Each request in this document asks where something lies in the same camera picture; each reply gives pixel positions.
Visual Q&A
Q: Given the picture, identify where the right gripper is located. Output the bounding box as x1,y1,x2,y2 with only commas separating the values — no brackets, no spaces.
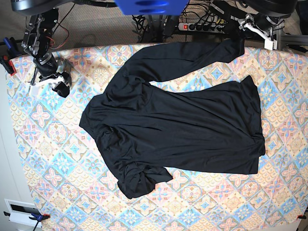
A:
30,59,72,90

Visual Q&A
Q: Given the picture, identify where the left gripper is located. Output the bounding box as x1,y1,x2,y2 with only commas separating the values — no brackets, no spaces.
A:
237,13,274,41

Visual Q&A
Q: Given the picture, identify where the black t-shirt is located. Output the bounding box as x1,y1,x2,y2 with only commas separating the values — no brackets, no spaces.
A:
79,39,265,199

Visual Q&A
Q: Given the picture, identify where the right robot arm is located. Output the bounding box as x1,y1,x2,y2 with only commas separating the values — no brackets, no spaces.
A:
11,0,72,98

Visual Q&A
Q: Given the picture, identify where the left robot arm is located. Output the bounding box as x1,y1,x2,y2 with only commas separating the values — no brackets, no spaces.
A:
237,0,297,50

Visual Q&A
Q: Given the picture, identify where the blue orange clamp upper left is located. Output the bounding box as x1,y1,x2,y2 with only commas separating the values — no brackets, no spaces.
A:
0,37,19,76

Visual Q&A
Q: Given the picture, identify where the blue orange clamp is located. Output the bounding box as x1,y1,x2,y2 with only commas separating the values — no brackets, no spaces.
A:
0,37,19,76
3,211,51,231

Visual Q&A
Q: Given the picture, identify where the white power strip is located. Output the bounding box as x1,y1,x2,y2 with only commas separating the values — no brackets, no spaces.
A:
178,23,224,34

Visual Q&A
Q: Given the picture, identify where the patterned tablecloth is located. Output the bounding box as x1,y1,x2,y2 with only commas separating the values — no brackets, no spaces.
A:
6,45,308,231

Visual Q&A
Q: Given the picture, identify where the white floor vent box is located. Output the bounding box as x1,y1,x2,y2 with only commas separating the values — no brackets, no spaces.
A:
4,199,39,228

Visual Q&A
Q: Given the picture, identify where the blue orange clamp lower left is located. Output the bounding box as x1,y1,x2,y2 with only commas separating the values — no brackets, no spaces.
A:
3,211,51,231

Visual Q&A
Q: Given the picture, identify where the orange clamp lower right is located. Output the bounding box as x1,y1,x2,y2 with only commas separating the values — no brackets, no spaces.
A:
297,215,307,219

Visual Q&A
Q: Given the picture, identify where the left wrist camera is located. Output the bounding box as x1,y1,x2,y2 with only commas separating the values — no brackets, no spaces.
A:
264,39,277,51

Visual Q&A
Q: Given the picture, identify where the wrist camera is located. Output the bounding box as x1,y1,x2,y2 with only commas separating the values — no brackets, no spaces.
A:
264,39,277,51
29,85,39,97

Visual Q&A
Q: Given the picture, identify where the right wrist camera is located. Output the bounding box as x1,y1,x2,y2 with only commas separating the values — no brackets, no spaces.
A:
29,85,39,97

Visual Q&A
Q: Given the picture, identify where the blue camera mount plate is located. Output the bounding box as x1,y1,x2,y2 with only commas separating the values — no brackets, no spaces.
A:
115,0,189,16

